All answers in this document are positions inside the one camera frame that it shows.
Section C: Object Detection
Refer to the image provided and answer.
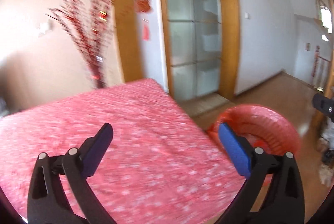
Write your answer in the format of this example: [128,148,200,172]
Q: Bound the wooden stair railing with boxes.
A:
[311,45,330,92]

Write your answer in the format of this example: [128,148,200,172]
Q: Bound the red berry branches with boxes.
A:
[45,0,137,78]

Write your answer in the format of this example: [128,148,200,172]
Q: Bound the red Chinese knot ornament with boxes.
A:
[135,0,152,41]

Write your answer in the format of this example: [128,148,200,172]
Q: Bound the frosted glass sliding door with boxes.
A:
[167,0,222,101]

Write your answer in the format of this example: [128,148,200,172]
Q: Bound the red bin liner bag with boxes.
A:
[206,104,301,155]

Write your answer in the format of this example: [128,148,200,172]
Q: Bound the glass vase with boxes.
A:
[89,56,106,89]

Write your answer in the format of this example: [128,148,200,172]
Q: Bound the pink floral tablecloth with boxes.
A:
[1,79,244,223]

